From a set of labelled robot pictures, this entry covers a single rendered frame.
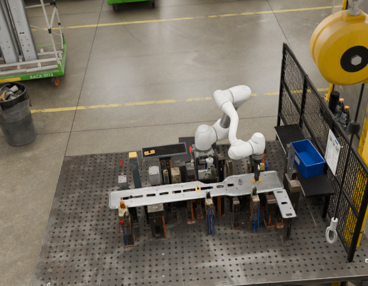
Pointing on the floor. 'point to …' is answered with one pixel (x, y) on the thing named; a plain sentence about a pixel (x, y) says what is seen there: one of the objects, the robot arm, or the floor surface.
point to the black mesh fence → (325, 148)
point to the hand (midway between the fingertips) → (256, 176)
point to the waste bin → (13, 112)
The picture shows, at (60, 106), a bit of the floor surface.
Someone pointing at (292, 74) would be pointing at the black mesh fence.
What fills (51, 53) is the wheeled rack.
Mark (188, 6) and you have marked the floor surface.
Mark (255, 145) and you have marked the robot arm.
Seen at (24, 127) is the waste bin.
